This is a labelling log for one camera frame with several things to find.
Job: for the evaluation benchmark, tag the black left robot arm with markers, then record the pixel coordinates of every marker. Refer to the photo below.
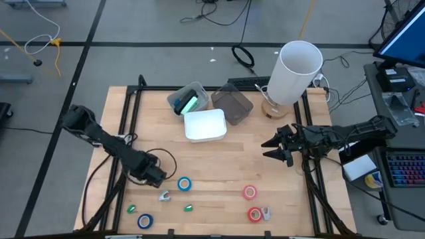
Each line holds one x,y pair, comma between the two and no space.
109,146

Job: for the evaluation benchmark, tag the black stapler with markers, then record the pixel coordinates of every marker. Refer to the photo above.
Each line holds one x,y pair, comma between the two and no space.
184,99

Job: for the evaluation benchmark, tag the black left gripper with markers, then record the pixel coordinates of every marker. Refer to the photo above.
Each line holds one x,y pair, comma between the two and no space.
147,169

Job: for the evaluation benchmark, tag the white cardboard box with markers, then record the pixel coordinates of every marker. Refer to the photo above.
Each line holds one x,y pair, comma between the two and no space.
358,167

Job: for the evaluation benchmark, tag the clear plastic bag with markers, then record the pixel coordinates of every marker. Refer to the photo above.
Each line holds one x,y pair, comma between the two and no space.
400,109

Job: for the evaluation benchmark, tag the black aluminium table frame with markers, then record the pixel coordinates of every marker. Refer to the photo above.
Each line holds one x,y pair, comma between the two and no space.
156,88

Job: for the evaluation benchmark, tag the light grey plastic bin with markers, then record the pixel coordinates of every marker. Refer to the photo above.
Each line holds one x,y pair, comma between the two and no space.
203,98

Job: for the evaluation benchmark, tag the dark blue tape roll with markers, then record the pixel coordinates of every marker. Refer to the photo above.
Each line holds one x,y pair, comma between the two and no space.
139,221

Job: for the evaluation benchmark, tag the red tool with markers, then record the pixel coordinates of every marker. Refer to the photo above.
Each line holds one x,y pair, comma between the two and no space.
421,109

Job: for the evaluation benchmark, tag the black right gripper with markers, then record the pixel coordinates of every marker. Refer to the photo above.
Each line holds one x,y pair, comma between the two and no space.
297,142

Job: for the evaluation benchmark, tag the white cylindrical tube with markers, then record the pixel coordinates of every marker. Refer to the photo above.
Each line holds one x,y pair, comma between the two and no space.
295,76

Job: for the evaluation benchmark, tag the white plastic bin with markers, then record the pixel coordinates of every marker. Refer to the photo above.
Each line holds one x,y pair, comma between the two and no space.
206,126

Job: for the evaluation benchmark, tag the backlit rainbow keyboard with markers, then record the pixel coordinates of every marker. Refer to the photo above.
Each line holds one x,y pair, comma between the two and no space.
406,169

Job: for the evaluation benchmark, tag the red tape roll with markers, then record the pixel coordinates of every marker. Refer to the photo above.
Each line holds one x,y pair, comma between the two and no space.
244,192
249,214

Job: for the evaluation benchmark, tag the dark translucent plastic bin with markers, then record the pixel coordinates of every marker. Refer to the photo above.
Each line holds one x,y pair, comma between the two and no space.
232,106

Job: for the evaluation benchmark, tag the silver aluminium bracket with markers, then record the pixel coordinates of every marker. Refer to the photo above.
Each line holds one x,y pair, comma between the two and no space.
123,237
302,237

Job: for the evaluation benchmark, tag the grey side desk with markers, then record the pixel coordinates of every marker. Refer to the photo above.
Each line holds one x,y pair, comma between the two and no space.
398,139

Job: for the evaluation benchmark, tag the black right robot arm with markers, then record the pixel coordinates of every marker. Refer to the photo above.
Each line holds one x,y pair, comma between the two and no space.
358,131

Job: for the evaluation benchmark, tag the green small capsule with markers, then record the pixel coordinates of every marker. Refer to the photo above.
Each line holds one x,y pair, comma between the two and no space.
188,208
131,208

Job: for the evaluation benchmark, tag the black floor puck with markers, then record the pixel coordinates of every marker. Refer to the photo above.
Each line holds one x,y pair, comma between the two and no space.
37,62

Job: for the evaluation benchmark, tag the grey metal floor base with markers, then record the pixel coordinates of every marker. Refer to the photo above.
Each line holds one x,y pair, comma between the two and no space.
33,2
16,79

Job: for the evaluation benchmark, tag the light blue tape roll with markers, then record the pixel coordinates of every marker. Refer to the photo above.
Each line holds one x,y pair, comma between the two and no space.
178,184

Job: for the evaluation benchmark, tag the black floor fan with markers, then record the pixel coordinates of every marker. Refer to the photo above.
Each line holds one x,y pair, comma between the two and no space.
386,30

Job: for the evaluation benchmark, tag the black mini computer box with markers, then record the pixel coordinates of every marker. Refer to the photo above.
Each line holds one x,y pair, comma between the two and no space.
395,79

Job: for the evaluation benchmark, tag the computer monitor blue screen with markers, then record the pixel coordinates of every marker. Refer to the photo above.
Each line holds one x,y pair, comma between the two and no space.
405,43

